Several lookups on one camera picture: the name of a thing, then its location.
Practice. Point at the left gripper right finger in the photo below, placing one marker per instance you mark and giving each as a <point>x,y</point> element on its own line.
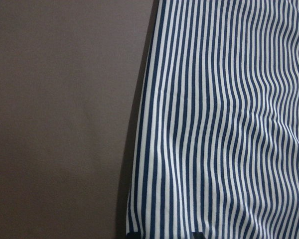
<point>197,235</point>

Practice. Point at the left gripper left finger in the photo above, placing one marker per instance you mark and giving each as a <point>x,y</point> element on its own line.
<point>133,235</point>

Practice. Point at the striped polo shirt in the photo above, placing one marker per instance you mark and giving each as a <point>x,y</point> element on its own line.
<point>217,141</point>

